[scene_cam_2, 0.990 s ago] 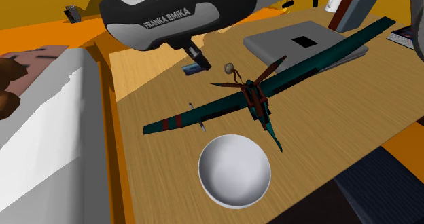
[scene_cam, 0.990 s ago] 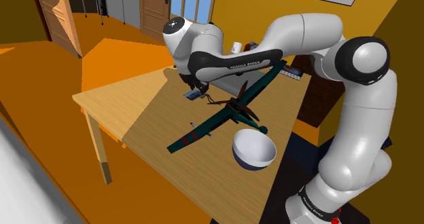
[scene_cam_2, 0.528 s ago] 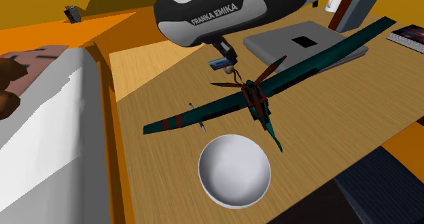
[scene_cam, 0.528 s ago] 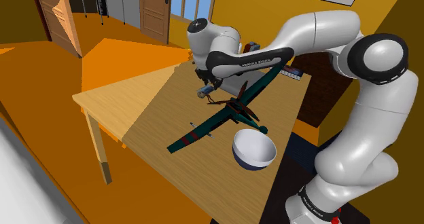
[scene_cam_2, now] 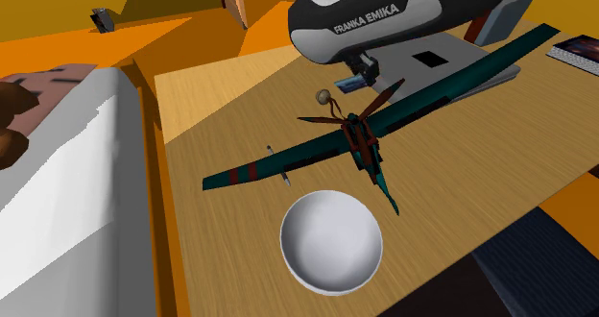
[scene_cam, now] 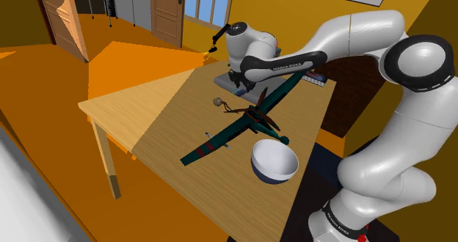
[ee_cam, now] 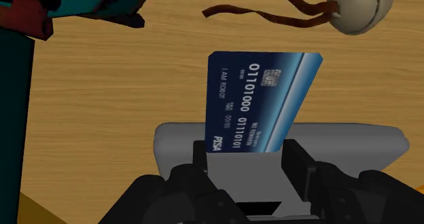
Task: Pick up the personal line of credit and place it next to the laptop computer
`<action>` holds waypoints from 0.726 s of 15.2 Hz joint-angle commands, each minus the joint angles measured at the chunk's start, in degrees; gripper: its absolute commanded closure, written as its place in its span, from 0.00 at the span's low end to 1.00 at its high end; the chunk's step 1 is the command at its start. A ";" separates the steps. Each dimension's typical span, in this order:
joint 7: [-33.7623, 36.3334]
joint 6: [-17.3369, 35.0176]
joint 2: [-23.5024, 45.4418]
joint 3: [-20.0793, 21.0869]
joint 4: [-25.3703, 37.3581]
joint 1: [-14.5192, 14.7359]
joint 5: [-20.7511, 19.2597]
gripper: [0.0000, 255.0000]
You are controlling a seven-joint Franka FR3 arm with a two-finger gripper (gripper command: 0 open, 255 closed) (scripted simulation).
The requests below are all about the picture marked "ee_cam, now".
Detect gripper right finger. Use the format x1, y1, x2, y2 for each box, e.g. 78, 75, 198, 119
281, 138, 424, 224

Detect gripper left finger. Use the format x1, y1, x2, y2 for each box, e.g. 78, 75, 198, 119
99, 139, 250, 224

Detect grey flat rounded device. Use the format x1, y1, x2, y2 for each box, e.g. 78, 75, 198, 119
153, 122, 410, 218

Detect blue bank card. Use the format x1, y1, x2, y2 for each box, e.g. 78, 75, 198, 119
205, 50, 324, 154

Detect teal and red figure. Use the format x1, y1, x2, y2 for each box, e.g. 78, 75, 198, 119
0, 0, 151, 224

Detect beige ball with brown straps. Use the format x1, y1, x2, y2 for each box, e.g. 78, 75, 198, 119
201, 0, 395, 36

